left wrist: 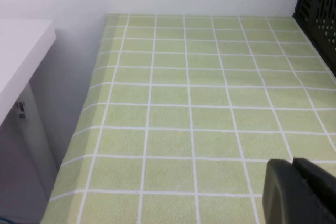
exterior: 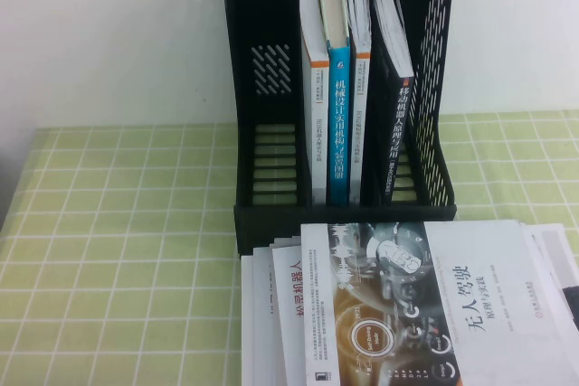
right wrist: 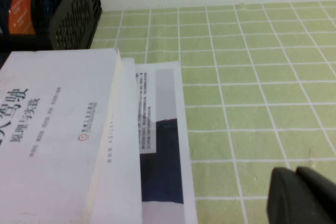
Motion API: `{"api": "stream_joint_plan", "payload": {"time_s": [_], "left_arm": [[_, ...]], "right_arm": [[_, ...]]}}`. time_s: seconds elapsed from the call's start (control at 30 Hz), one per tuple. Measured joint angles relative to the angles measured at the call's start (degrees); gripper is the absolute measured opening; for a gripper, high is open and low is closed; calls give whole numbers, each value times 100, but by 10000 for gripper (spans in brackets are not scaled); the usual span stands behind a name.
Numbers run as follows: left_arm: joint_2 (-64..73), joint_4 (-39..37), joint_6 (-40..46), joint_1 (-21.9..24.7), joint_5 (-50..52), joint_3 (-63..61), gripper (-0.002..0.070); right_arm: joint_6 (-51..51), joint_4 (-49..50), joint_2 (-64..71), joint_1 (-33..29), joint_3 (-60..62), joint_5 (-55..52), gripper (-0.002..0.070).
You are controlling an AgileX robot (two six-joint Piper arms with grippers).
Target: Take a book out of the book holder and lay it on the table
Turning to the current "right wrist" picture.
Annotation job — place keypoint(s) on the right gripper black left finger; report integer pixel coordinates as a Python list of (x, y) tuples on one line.
[(288, 200)]

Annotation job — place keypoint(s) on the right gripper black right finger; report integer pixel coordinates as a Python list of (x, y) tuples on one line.
[(320, 195)]

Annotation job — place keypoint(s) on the black mobile robot book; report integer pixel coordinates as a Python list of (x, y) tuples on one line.
[(22, 6)]

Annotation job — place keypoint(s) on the white autonomous driving book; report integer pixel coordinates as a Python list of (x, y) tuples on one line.
[(57, 119)]

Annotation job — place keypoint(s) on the black plastic book holder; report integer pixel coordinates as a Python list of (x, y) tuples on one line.
[(76, 11)]

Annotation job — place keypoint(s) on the green checked tablecloth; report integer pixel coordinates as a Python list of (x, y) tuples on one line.
[(236, 103)]

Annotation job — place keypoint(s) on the white brochure dark blue picture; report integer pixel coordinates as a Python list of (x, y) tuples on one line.
[(168, 155)]

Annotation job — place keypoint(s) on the white brochure red title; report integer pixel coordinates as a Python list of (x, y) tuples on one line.
[(120, 155)]

